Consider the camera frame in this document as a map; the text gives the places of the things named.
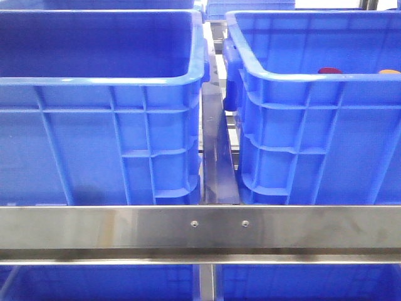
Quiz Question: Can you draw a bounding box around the yellow button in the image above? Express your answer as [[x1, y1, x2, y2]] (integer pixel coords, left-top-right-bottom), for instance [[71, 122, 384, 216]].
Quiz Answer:
[[378, 69, 401, 74]]

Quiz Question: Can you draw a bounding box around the blue crate behind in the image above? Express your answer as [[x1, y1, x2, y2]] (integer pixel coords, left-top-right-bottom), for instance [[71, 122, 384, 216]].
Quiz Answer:
[[1, 0, 204, 10]]

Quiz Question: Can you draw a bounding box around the blue plastic crate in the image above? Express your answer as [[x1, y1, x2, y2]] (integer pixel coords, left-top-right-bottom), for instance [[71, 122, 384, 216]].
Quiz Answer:
[[223, 10, 400, 205], [1, 10, 209, 206]]

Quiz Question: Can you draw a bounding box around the red button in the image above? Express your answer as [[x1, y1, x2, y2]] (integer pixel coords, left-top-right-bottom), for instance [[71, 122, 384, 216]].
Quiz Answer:
[[318, 66, 343, 74]]

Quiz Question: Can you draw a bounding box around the steel divider bar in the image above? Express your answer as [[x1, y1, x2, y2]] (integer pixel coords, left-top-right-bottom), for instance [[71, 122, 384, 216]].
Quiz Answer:
[[201, 50, 241, 205]]

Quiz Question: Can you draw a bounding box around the steel shelf rail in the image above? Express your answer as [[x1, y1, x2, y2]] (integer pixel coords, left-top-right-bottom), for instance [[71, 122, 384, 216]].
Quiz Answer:
[[1, 205, 400, 265]]

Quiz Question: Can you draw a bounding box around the lower left blue crate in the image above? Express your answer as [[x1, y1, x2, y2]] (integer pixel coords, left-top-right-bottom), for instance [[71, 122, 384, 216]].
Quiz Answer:
[[1, 265, 200, 300]]

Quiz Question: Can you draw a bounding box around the blue plastic crate centre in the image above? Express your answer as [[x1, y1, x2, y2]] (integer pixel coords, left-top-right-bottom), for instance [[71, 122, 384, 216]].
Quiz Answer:
[[1, 10, 209, 206]]

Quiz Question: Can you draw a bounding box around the blue plastic crate left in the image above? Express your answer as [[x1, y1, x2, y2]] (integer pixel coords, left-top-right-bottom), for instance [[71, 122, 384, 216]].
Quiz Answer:
[[223, 10, 400, 205]]

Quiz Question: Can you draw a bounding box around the lower right blue crate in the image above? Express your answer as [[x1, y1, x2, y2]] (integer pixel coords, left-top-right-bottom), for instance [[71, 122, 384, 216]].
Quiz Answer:
[[220, 264, 400, 300]]

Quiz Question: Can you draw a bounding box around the far blue crate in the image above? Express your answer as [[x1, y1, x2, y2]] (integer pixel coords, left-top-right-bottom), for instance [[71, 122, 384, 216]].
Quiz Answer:
[[206, 0, 295, 21]]

